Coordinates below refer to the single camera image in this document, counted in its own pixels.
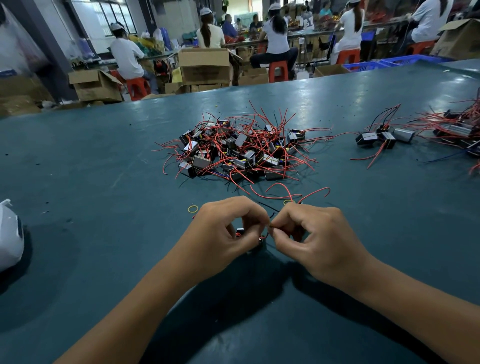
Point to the person's right hand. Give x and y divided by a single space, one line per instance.
322 244

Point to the person's left hand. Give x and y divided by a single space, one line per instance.
217 240

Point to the person's left forearm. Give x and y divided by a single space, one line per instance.
116 322

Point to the person's right forearm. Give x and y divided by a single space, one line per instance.
420 319

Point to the yellow rubber band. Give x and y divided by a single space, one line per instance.
189 208
286 201

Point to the low cardboard box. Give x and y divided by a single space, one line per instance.
253 76

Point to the red plastic stool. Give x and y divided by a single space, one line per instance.
278 71
347 56
420 47
137 88

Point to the shallow cardboard box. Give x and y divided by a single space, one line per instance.
331 70

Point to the large closed cardboard box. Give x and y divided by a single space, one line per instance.
205 66

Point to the blue plastic crate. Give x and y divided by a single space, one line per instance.
364 66
412 60

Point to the open cardboard box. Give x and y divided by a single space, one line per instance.
95 85

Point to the white plastic shell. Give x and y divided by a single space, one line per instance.
9 236

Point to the tilted cardboard box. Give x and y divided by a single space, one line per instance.
457 39

